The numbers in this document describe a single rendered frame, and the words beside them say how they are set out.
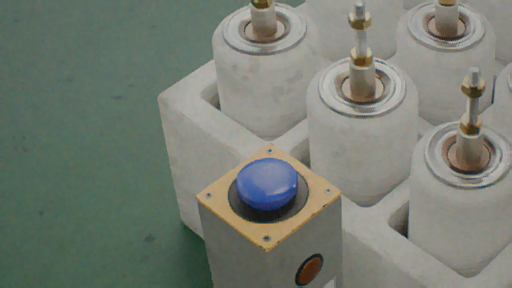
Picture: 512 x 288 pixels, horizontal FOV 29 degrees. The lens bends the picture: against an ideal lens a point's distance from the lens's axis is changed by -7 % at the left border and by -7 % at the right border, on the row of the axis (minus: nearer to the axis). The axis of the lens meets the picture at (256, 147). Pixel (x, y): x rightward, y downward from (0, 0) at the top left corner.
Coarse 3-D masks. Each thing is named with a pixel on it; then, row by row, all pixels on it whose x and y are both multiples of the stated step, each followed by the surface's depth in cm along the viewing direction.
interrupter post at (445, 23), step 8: (440, 8) 89; (448, 8) 89; (456, 8) 89; (440, 16) 90; (448, 16) 90; (456, 16) 90; (440, 24) 91; (448, 24) 90; (456, 24) 91; (448, 32) 91
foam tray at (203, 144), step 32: (160, 96) 99; (192, 96) 98; (192, 128) 97; (224, 128) 95; (192, 160) 101; (224, 160) 95; (192, 192) 105; (192, 224) 109; (352, 224) 85; (384, 224) 85; (352, 256) 87; (384, 256) 83; (416, 256) 82
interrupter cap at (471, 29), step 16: (416, 16) 93; (432, 16) 93; (464, 16) 92; (480, 16) 92; (416, 32) 91; (432, 32) 91; (464, 32) 91; (480, 32) 90; (432, 48) 89; (448, 48) 89; (464, 48) 89
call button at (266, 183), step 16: (256, 160) 70; (272, 160) 70; (240, 176) 69; (256, 176) 69; (272, 176) 69; (288, 176) 69; (240, 192) 69; (256, 192) 68; (272, 192) 68; (288, 192) 68; (256, 208) 69; (272, 208) 69
